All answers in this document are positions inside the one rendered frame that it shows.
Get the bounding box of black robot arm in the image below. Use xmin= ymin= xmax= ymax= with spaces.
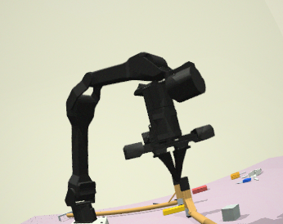
xmin=65 ymin=52 xmax=205 ymax=224

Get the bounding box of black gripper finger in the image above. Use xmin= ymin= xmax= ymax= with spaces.
xmin=153 ymin=151 xmax=178 ymax=182
xmin=173 ymin=146 xmax=191 ymax=181

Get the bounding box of red rectangular block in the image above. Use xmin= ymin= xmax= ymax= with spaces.
xmin=192 ymin=185 xmax=207 ymax=194

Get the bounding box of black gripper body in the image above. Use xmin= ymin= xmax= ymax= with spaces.
xmin=123 ymin=106 xmax=215 ymax=160

